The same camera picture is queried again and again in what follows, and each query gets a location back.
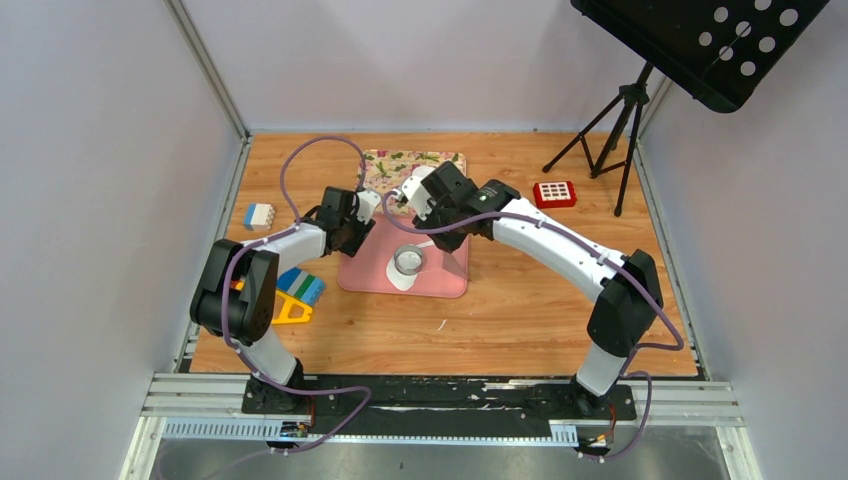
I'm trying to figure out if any red grid box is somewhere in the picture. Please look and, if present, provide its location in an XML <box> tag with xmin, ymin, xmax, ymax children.
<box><xmin>533</xmin><ymin>181</ymin><xmax>577</xmax><ymax>209</ymax></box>

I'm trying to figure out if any white dough ball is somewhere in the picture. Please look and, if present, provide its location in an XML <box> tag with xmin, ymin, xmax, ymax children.
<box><xmin>385</xmin><ymin>241</ymin><xmax>434</xmax><ymax>292</ymax></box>

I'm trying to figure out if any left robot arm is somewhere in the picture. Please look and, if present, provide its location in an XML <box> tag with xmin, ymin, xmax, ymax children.
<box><xmin>189</xmin><ymin>187</ymin><xmax>381</xmax><ymax>413</ymax></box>

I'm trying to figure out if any black music stand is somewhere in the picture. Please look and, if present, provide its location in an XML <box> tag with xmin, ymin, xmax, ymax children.
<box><xmin>542</xmin><ymin>0</ymin><xmax>829</xmax><ymax>216</ymax></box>

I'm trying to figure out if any floral cutting mat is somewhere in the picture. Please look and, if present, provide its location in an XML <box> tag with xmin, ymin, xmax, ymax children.
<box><xmin>357</xmin><ymin>149</ymin><xmax>467</xmax><ymax>194</ymax></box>

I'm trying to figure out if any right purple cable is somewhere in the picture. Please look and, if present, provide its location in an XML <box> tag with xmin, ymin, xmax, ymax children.
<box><xmin>380</xmin><ymin>192</ymin><xmax>686</xmax><ymax>464</ymax></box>

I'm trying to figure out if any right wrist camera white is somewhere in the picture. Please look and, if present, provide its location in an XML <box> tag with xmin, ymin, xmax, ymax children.
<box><xmin>398</xmin><ymin>166</ymin><xmax>435</xmax><ymax>218</ymax></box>

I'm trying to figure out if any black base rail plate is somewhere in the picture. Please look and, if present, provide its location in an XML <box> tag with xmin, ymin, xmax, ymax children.
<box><xmin>241</xmin><ymin>374</ymin><xmax>637</xmax><ymax>438</ymax></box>

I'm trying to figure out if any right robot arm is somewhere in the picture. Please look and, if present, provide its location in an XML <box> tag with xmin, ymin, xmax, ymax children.
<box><xmin>399</xmin><ymin>162</ymin><xmax>663</xmax><ymax>418</ymax></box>

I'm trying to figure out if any pink plastic tray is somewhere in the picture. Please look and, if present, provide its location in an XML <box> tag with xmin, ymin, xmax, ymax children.
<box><xmin>338</xmin><ymin>214</ymin><xmax>470</xmax><ymax>299</ymax></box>

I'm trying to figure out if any blue green toy brick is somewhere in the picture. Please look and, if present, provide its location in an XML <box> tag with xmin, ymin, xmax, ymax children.
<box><xmin>276</xmin><ymin>267</ymin><xmax>326</xmax><ymax>307</ymax></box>

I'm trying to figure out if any purple cable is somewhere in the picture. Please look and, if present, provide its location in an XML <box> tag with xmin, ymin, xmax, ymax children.
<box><xmin>155</xmin><ymin>136</ymin><xmax>374</xmax><ymax>480</ymax></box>
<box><xmin>380</xmin><ymin>192</ymin><xmax>686</xmax><ymax>464</ymax></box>

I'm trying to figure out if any yellow triangular toy block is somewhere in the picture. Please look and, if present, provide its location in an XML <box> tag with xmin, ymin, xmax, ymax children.
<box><xmin>271</xmin><ymin>290</ymin><xmax>314</xmax><ymax>325</ymax></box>

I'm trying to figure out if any small blue white card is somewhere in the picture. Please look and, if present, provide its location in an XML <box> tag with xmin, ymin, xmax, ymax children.
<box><xmin>243</xmin><ymin>203</ymin><xmax>276</xmax><ymax>231</ymax></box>

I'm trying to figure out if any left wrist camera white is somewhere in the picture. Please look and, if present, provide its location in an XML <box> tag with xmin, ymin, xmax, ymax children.
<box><xmin>356</xmin><ymin>189</ymin><xmax>382</xmax><ymax>224</ymax></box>

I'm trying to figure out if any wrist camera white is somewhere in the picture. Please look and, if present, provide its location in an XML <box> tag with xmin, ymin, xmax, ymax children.
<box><xmin>398</xmin><ymin>166</ymin><xmax>435</xmax><ymax>218</ymax></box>
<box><xmin>356</xmin><ymin>189</ymin><xmax>382</xmax><ymax>224</ymax></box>

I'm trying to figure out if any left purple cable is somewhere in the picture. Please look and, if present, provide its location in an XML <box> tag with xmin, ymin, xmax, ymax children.
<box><xmin>155</xmin><ymin>136</ymin><xmax>374</xmax><ymax>480</ymax></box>

